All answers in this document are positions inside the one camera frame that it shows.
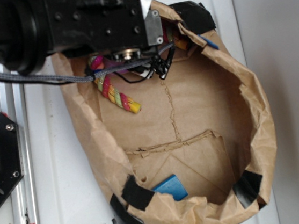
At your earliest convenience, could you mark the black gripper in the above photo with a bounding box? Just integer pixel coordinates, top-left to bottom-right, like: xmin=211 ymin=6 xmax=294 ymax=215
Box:
xmin=74 ymin=0 xmax=167 ymax=69

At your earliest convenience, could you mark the multicolored twisted rope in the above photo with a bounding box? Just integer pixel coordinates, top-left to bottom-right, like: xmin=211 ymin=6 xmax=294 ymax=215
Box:
xmin=80 ymin=21 xmax=196 ymax=119

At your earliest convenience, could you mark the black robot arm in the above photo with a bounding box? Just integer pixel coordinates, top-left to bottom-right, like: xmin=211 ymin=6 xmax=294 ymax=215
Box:
xmin=0 ymin=0 xmax=163 ymax=75

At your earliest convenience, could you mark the brown paper bag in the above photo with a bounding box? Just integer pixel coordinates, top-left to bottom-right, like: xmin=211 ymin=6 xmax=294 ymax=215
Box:
xmin=61 ymin=1 xmax=277 ymax=224

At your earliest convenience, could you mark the blue rectangular block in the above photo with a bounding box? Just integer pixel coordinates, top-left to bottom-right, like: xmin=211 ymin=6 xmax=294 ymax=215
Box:
xmin=152 ymin=174 xmax=188 ymax=201

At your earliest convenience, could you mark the white cutting board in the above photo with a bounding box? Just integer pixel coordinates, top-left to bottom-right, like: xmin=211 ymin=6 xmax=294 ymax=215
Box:
xmin=13 ymin=0 xmax=281 ymax=224

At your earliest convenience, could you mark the aluminium extrusion rail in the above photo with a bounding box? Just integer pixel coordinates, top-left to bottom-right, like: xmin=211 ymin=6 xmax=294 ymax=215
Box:
xmin=0 ymin=60 xmax=41 ymax=224

